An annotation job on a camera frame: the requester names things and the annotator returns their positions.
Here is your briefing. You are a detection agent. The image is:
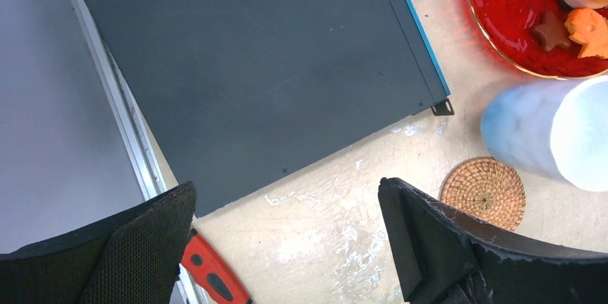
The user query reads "red three-tier cake stand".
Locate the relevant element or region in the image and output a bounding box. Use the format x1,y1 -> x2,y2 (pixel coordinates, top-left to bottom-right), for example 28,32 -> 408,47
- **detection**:
469,0 -> 607,79

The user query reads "red handled wrench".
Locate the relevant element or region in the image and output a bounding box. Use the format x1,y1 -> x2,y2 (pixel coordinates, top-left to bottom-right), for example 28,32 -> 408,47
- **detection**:
181,228 -> 254,304

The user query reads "fish shaped yellow cookie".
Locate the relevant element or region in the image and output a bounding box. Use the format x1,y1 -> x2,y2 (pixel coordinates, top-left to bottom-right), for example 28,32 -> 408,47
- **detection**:
564,8 -> 607,60

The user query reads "dark grey box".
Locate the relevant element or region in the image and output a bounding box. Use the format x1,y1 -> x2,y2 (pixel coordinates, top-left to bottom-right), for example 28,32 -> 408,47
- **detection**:
84,0 -> 450,217

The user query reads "woven round coaster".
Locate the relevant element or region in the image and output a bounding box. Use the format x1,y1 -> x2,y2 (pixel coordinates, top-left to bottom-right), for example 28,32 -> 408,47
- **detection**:
440,157 -> 526,232

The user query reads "white ceramic mug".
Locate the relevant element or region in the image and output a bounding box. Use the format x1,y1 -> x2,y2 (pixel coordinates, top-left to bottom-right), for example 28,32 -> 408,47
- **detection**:
480,75 -> 607,192

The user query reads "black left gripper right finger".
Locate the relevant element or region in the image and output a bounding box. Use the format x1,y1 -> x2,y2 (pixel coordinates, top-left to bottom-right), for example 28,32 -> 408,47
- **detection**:
378,178 -> 607,303

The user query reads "plain chocolate star cookie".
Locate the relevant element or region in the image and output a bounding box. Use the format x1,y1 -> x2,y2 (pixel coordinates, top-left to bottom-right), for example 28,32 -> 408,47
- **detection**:
531,11 -> 571,52

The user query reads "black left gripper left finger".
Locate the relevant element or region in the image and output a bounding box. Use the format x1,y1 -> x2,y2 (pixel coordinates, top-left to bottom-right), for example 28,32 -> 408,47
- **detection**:
1,181 -> 196,303

